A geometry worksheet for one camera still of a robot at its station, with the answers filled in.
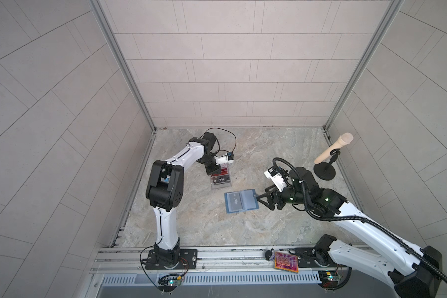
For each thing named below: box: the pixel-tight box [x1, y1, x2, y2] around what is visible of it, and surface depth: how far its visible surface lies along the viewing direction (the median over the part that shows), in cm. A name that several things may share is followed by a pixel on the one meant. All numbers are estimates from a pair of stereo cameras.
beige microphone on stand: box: [313, 132, 354, 181], surface depth 90 cm
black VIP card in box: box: [212, 174, 230, 184], surface depth 93 cm
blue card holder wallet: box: [224, 188, 260, 214], surface depth 88 cm
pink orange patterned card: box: [274, 251, 299, 273], surface depth 71 cm
